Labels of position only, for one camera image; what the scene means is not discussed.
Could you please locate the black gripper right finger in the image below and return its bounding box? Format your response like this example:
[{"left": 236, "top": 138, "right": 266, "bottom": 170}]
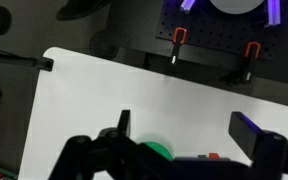
[{"left": 228, "top": 111, "right": 288, "bottom": 180}]

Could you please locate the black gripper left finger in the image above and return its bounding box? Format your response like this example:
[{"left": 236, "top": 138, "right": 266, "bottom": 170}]
[{"left": 47, "top": 109, "right": 177, "bottom": 180}]

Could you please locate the green bowl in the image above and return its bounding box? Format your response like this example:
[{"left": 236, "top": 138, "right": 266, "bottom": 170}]
[{"left": 135, "top": 134, "right": 175, "bottom": 162}]

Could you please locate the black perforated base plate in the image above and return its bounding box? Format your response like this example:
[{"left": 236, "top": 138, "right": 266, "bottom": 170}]
[{"left": 155, "top": 0, "right": 285, "bottom": 61}]

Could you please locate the aluminium profile bar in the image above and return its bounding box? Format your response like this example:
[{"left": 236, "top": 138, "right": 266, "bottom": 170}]
[
  {"left": 179, "top": 0, "right": 198, "bottom": 14},
  {"left": 265, "top": 0, "right": 282, "bottom": 28}
]

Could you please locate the black curved floor object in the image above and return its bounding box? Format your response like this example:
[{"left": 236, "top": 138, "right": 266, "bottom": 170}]
[{"left": 56, "top": 0, "right": 112, "bottom": 22}]

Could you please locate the orange black bar clamp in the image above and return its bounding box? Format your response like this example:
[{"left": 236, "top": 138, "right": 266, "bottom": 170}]
[
  {"left": 220, "top": 41, "right": 262, "bottom": 86},
  {"left": 167, "top": 27, "right": 188, "bottom": 73}
]

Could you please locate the ribbed round floor disc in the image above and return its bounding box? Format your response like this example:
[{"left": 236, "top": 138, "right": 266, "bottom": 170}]
[{"left": 88, "top": 29, "right": 120, "bottom": 60}]

